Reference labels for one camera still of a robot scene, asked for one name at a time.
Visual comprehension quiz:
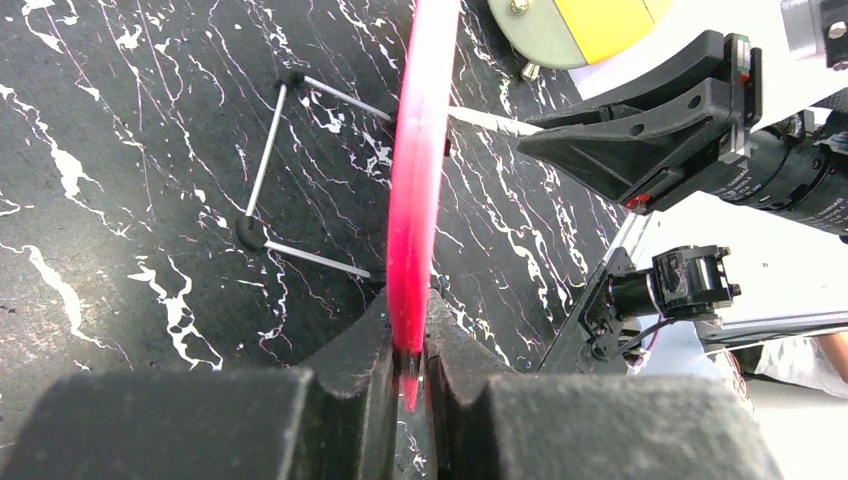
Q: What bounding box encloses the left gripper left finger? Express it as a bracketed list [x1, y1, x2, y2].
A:
[1, 294, 397, 479]

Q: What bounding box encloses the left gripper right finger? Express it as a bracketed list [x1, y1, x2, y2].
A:
[424, 293, 782, 479]

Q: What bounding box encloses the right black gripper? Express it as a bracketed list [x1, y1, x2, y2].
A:
[517, 30, 763, 202]

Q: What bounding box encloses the red-capped whiteboard marker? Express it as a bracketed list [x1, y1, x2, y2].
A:
[448, 106, 542, 138]

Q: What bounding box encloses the pink-framed whiteboard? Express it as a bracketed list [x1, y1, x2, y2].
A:
[386, 0, 460, 412]

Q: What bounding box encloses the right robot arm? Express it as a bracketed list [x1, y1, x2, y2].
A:
[518, 30, 847, 372]

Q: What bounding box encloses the whiteboard metal stand leg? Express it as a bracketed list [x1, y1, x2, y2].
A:
[234, 70, 397, 284]

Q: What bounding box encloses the white cylindrical drum device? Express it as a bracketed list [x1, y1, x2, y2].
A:
[487, 0, 674, 82]

